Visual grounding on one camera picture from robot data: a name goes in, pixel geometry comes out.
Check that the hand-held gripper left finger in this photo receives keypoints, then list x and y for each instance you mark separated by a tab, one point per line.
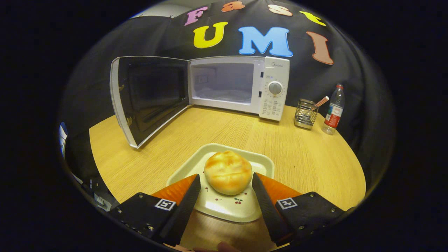
182	213

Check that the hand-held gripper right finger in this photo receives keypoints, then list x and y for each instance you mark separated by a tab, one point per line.
273	213

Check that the golden bread bun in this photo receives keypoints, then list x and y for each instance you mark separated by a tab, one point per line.
227	171

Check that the white microwave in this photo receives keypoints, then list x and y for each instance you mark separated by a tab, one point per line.
276	70

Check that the white cherry print tray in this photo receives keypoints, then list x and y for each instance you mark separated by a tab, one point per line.
224	206

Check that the clear plastic water bottle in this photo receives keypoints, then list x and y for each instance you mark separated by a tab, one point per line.
334	112

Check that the red white striped straw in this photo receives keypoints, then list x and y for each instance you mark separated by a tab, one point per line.
321	102

